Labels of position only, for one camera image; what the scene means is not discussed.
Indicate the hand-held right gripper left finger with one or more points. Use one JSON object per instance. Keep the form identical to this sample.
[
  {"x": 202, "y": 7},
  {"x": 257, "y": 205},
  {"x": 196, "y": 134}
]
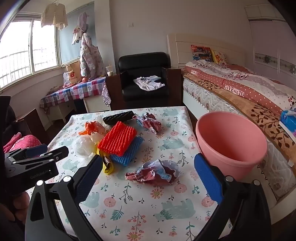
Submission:
[{"x": 90, "y": 179}]

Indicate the white printed cloth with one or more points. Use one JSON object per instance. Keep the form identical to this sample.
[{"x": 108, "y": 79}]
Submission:
[{"x": 148, "y": 84}]

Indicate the white desk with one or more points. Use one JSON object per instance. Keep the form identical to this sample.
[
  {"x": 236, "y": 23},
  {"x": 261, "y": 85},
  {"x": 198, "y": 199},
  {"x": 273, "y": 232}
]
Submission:
[{"x": 64, "y": 109}]

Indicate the floral padded jacket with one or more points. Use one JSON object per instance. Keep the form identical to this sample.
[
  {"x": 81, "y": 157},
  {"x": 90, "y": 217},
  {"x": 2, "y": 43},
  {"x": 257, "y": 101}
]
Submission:
[{"x": 91, "y": 58}]

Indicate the brown paper bag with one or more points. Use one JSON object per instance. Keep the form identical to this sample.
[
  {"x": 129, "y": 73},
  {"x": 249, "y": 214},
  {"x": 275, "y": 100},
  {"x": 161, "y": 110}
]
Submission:
[{"x": 74, "y": 69}]

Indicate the brown wooden chair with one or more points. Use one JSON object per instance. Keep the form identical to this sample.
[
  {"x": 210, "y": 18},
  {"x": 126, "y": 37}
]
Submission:
[{"x": 32, "y": 122}]

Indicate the yellow cloth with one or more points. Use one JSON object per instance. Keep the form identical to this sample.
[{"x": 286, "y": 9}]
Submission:
[{"x": 108, "y": 170}]

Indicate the bed with white mattress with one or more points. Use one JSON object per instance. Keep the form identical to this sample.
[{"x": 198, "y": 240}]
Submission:
[{"x": 208, "y": 97}]

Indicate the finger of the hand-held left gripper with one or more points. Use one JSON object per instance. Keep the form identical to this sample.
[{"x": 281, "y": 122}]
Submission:
[
  {"x": 57, "y": 155},
  {"x": 35, "y": 149}
]

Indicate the pink dotted cloth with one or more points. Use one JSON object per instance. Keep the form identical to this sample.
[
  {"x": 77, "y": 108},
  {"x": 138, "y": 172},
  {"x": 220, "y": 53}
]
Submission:
[{"x": 25, "y": 142}]

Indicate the yellow floral pillow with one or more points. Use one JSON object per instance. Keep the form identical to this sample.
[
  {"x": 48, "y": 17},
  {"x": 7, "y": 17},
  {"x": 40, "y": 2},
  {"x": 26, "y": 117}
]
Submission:
[{"x": 219, "y": 58}]

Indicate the lavender hat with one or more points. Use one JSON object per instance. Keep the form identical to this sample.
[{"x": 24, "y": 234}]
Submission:
[{"x": 82, "y": 20}]

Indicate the brown leaf pattern blanket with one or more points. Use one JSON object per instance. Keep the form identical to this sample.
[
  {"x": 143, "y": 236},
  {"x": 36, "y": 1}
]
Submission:
[{"x": 261, "y": 118}]

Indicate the orange peel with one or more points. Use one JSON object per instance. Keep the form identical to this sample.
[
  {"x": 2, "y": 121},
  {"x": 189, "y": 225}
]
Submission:
[{"x": 90, "y": 127}]

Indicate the orange fruit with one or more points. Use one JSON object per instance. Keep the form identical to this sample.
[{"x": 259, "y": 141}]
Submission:
[{"x": 84, "y": 79}]

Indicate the window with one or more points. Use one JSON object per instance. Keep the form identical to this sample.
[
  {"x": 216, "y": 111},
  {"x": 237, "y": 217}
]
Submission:
[{"x": 23, "y": 53}]

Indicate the red blue paper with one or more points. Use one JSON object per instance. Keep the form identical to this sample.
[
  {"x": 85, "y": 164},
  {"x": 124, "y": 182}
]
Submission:
[
  {"x": 152, "y": 175},
  {"x": 150, "y": 122}
]

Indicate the orange foam net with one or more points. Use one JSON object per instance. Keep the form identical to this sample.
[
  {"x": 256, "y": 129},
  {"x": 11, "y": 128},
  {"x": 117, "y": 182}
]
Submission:
[{"x": 118, "y": 138}]

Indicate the white wardrobe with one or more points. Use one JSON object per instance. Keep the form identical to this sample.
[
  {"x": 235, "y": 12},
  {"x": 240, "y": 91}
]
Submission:
[{"x": 268, "y": 39}]

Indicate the grey window blind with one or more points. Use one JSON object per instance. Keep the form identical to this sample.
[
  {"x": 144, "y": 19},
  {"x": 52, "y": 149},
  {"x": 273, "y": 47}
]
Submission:
[{"x": 69, "y": 44}]

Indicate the pink plastic bucket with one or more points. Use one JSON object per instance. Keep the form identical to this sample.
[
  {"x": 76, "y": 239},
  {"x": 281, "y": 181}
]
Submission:
[{"x": 231, "y": 139}]

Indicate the colourful printed pillow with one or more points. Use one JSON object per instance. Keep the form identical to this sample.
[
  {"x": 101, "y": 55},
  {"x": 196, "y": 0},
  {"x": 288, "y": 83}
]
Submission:
[{"x": 201, "y": 53}]

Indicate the white plastic bag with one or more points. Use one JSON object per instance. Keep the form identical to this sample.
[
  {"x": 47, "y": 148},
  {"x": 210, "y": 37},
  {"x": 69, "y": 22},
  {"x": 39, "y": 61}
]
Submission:
[{"x": 97, "y": 136}]

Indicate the white bed headboard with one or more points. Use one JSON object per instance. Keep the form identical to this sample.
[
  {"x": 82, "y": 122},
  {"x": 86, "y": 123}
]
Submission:
[{"x": 180, "y": 46}]

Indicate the pink patchwork quilt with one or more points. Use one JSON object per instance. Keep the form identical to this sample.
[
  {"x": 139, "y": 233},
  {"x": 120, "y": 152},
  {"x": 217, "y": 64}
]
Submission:
[{"x": 254, "y": 85}]

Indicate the clear plastic bag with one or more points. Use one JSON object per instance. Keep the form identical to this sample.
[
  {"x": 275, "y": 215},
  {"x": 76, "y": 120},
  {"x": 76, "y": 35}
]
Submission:
[{"x": 83, "y": 146}]

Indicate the blue foam net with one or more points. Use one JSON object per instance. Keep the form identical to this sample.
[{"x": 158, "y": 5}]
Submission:
[{"x": 131, "y": 153}]

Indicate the white hanging garment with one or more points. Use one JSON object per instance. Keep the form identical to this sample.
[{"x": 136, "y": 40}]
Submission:
[{"x": 54, "y": 16}]

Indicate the glass cup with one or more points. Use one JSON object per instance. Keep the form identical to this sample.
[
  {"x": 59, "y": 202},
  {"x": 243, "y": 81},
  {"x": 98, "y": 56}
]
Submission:
[{"x": 109, "y": 71}]

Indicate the floral tablecloth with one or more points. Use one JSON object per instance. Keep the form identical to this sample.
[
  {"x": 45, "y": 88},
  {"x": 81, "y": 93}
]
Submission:
[{"x": 138, "y": 208}]

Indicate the black foam net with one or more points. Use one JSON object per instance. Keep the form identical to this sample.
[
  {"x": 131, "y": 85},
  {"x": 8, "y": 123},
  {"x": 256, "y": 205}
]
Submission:
[{"x": 118, "y": 118}]

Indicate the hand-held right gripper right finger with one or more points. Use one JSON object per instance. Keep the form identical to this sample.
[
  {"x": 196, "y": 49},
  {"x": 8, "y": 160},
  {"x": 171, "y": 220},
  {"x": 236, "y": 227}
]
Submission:
[{"x": 208, "y": 178}]

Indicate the black leather armchair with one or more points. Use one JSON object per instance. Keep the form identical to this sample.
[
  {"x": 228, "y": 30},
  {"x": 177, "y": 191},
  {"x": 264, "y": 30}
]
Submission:
[{"x": 143, "y": 92}]

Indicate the blue tissue box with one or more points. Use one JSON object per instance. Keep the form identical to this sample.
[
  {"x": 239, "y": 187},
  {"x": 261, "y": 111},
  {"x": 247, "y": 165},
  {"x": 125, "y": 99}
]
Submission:
[{"x": 288, "y": 122}]

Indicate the checked tablecloth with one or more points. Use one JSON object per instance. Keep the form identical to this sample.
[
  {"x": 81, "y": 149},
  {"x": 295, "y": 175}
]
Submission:
[{"x": 76, "y": 90}]

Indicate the person's left hand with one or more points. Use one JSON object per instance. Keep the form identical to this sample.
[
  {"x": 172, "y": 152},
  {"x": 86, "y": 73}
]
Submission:
[{"x": 22, "y": 206}]

